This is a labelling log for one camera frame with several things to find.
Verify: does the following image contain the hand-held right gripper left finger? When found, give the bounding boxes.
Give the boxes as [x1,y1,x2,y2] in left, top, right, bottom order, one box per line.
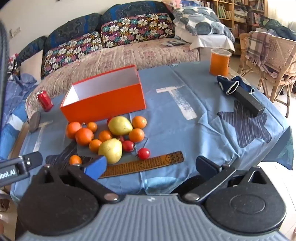
[42,155,120,204]

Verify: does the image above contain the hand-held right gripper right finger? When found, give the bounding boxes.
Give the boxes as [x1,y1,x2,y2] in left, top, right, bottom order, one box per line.
[182,156,267,202]

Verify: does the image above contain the yellow pear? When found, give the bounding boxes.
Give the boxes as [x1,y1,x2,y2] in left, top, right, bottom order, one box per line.
[108,116,134,136]
[98,138,123,164]

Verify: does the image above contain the red tomato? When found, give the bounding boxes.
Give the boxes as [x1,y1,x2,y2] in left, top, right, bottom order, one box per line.
[137,148,151,160]

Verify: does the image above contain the orange cardboard box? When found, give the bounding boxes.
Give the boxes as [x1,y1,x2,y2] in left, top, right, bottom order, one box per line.
[60,65,147,122]

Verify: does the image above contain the brown embossed strip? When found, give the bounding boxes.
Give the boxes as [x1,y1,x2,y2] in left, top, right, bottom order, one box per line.
[99,151,185,179]

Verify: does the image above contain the grey round disc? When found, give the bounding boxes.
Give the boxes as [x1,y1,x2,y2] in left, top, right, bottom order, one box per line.
[28,112,41,133]

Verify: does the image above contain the blue striped cloth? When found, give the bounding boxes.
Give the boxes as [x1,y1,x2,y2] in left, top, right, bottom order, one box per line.
[0,74,39,161]

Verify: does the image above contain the blue patchwork tablecloth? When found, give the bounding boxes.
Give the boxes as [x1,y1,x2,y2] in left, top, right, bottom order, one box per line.
[10,61,291,202]

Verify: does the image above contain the red drink can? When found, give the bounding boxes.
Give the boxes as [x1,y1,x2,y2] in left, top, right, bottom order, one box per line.
[37,91,54,112]

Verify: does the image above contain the black rectangular bar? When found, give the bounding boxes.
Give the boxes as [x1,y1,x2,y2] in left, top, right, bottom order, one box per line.
[233,87,265,117]

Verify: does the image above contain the orange cylindrical container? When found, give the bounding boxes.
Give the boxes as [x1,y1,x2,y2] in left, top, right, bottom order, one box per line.
[209,48,232,76]

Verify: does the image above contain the white pillow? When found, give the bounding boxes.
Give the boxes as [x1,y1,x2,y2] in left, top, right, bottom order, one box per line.
[20,50,44,82]

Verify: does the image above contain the colourful crumpled cloth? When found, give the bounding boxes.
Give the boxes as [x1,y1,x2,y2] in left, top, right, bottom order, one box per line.
[8,53,22,75]

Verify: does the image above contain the floral cushion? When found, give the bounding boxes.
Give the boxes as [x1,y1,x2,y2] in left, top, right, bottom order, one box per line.
[100,13,175,48]
[41,31,103,79]

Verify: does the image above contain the dark blue patterned cushion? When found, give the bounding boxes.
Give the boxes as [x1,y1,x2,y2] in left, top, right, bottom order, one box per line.
[45,13,102,54]
[101,1,174,24]
[17,36,48,63]

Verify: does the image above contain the wicker chair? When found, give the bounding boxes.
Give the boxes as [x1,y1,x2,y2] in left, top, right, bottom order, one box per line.
[239,31,296,118]

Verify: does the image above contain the white folded bedding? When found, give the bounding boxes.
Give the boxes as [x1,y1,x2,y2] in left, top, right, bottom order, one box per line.
[189,34,236,53]

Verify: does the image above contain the magazines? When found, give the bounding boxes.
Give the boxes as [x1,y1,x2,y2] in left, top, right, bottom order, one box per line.
[161,40,186,47]

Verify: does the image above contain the plaid blanket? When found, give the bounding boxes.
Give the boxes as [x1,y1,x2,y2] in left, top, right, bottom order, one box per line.
[245,31,278,73]

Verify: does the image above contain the grey spotted pillow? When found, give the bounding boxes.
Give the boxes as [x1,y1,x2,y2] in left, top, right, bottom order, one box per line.
[172,6,236,44]

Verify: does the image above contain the wooden bookshelf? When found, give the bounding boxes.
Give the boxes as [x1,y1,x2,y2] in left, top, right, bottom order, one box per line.
[201,0,269,39]

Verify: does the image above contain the dark green cushion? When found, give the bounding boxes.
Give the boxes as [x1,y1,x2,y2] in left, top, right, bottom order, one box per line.
[265,19,296,42]

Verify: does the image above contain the dark strap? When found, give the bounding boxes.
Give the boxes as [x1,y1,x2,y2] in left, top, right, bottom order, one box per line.
[0,20,11,131]

